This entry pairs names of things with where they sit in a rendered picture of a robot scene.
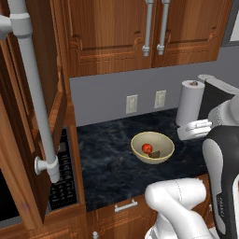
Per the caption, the grey window frame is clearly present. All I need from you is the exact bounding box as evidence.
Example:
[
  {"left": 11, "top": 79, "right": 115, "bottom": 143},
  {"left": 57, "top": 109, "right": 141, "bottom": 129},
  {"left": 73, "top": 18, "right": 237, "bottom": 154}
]
[{"left": 220, "top": 0, "right": 239, "bottom": 49}]

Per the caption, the white paper towel roll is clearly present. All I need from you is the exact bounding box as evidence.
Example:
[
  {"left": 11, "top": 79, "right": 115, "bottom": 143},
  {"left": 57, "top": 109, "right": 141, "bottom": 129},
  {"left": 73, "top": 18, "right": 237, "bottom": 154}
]
[{"left": 175, "top": 79, "right": 206, "bottom": 127}]

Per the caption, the white wall outlet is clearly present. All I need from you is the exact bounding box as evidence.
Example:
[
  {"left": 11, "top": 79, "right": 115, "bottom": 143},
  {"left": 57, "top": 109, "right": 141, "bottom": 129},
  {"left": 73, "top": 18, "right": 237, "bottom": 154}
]
[
  {"left": 125, "top": 93, "right": 139, "bottom": 115},
  {"left": 154, "top": 89, "right": 168, "bottom": 110}
]

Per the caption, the brown kiwi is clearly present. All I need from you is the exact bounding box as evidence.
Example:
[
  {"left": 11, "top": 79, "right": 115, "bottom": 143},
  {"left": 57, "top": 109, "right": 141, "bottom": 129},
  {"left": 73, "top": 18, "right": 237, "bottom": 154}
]
[{"left": 148, "top": 149, "right": 162, "bottom": 159}]

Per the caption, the long grey cabinet door handle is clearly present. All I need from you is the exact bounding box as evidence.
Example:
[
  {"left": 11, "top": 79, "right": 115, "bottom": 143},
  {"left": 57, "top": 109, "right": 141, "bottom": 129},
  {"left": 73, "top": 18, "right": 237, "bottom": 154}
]
[{"left": 0, "top": 0, "right": 61, "bottom": 184}]

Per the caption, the wooden drawer front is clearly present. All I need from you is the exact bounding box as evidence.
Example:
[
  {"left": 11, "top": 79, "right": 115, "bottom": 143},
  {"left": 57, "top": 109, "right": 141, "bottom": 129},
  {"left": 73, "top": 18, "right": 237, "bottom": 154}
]
[{"left": 86, "top": 193, "right": 161, "bottom": 232}]

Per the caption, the grey upper cabinet handle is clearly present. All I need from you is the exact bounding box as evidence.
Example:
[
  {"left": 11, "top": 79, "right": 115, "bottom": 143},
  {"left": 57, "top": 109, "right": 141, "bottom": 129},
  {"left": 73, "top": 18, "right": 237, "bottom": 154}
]
[
  {"left": 156, "top": 0, "right": 172, "bottom": 57},
  {"left": 141, "top": 0, "right": 155, "bottom": 58}
]

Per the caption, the wooden upper cabinet door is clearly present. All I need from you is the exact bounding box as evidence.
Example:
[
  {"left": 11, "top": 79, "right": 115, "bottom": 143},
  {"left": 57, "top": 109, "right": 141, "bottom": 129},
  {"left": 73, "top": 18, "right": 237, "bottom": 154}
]
[
  {"left": 151, "top": 0, "right": 233, "bottom": 69},
  {"left": 63, "top": 0, "right": 154, "bottom": 78}
]

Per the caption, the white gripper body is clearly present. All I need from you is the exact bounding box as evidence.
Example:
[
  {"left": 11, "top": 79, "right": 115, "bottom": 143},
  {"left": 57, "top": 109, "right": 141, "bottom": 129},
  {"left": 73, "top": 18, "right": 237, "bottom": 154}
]
[{"left": 176, "top": 119, "right": 214, "bottom": 141}]

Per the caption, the white drawer handle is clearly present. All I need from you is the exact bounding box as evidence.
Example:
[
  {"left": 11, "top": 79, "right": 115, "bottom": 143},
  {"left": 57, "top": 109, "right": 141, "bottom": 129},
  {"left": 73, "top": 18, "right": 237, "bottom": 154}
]
[{"left": 113, "top": 199, "right": 139, "bottom": 214}]

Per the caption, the beige bowl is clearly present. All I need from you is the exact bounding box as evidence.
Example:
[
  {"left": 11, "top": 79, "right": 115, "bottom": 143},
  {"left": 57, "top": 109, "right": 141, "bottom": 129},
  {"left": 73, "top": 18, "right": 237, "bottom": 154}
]
[{"left": 130, "top": 131, "right": 176, "bottom": 165}]

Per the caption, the wooden lower cabinet door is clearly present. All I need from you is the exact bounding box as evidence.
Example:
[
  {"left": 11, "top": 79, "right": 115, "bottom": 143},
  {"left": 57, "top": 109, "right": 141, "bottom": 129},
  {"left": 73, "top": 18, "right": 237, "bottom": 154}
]
[{"left": 88, "top": 214, "right": 162, "bottom": 239}]

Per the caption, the black microwave oven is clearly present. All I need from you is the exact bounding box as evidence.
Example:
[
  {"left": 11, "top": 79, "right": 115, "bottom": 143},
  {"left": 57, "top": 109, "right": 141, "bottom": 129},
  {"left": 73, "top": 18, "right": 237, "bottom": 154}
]
[{"left": 0, "top": 126, "right": 79, "bottom": 222}]

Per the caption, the open wooden cabinet door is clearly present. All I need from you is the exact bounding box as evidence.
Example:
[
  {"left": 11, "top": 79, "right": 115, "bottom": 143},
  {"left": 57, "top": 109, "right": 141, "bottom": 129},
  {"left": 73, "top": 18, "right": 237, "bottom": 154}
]
[{"left": 0, "top": 0, "right": 68, "bottom": 232}]

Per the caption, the red apple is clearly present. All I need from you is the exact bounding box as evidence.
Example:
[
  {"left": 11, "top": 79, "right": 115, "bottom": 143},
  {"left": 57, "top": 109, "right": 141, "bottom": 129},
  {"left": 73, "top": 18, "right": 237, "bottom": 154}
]
[{"left": 141, "top": 143, "right": 154, "bottom": 155}]

